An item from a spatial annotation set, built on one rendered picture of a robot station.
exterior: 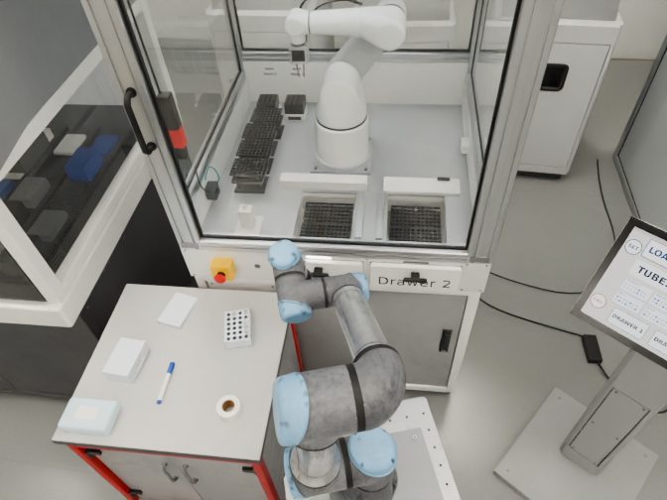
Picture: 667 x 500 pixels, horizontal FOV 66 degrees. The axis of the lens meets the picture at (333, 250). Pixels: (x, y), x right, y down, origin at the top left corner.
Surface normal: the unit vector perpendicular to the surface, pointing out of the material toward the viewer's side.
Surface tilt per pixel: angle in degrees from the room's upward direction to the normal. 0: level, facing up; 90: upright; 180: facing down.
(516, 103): 90
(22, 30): 90
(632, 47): 90
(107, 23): 90
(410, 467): 3
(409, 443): 3
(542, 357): 0
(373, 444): 10
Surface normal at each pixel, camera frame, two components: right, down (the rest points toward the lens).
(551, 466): -0.08, -0.64
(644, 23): -0.15, 0.74
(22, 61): 0.99, 0.05
